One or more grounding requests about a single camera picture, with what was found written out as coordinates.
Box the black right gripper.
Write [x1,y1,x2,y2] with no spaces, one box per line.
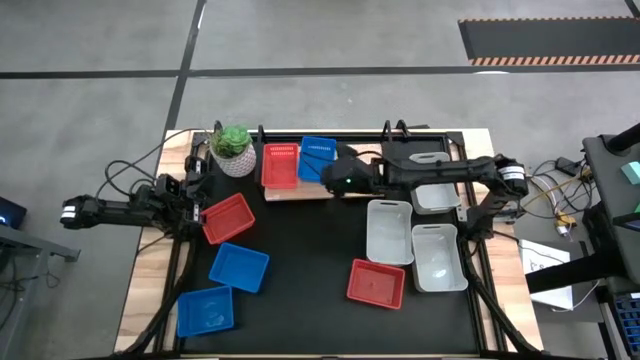
[322,149,384,199]

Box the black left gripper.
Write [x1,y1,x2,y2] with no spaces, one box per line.
[181,155,209,237]

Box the blue slotted plastic basket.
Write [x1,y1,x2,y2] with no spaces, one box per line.
[176,285,235,339]
[297,135,338,184]
[208,242,271,294]

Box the red slotted plastic basket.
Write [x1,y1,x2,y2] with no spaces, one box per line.
[260,142,301,191]
[346,258,407,311]
[201,192,257,246]

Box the grey plastic bin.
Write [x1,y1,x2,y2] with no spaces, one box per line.
[365,199,415,267]
[408,151,462,216]
[410,223,470,294]

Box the potted plant in patterned pot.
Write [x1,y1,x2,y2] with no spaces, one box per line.
[208,123,258,179]

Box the black table mat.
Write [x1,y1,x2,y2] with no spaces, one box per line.
[182,139,481,354]

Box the grey metal desk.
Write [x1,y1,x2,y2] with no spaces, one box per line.
[0,222,81,360]

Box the dark laptop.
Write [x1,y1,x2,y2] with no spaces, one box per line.
[0,195,29,230]

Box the white paper sheet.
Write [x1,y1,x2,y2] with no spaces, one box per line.
[518,238,575,312]

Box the black power adapter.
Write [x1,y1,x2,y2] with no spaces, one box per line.
[555,156,581,176]

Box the yellow connector plug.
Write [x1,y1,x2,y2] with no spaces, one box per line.
[553,210,575,237]

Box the black cart leg bar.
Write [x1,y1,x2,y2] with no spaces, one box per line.
[524,249,626,295]

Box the hazard-striped black floor mat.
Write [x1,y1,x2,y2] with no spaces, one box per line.
[458,17,640,67]

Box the grey equipment cart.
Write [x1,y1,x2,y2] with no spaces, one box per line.
[582,122,640,286]

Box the teal block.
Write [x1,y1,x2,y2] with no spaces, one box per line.
[620,160,640,186]

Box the slotted plastic crate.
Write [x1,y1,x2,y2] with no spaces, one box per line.
[612,293,640,344]

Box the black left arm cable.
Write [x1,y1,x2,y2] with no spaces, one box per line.
[94,127,214,201]

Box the yellow cable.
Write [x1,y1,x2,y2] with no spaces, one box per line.
[522,169,594,207]

